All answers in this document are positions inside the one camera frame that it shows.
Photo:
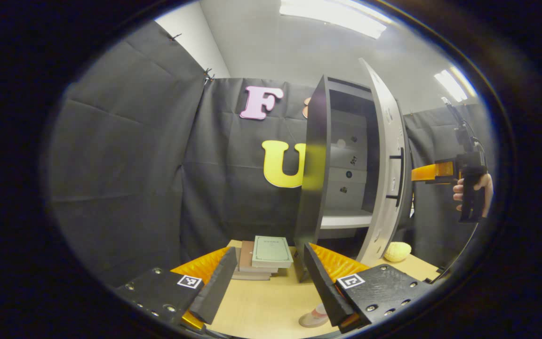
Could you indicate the round brown coaster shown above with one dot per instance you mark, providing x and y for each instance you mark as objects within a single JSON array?
[{"x": 311, "y": 321}]

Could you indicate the grey cabinet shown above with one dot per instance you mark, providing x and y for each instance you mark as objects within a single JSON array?
[{"x": 311, "y": 212}]

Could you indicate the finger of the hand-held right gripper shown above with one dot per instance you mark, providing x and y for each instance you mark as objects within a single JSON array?
[{"x": 433, "y": 172}]

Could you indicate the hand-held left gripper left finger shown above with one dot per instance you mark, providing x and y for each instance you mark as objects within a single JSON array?
[{"x": 214, "y": 287}]

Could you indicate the black backdrop cloth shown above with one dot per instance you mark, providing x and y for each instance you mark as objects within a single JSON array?
[{"x": 125, "y": 179}]

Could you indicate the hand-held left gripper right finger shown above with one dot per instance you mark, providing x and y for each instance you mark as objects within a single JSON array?
[{"x": 325, "y": 287}]

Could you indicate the yellow plush toy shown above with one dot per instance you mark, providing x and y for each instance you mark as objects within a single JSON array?
[{"x": 397, "y": 252}]

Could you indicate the light grey cabinet door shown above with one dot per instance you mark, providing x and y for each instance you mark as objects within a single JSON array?
[{"x": 386, "y": 226}]

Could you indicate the brown book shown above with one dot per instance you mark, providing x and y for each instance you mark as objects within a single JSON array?
[{"x": 246, "y": 256}]

